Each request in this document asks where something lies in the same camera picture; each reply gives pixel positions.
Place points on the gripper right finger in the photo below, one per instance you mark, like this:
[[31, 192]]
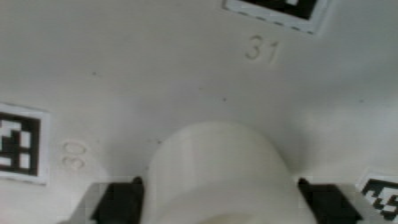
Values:
[[329, 204]]

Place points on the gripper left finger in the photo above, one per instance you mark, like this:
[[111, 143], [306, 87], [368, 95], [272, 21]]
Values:
[[120, 207]]

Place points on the white round table top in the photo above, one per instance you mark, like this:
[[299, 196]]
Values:
[[136, 66]]

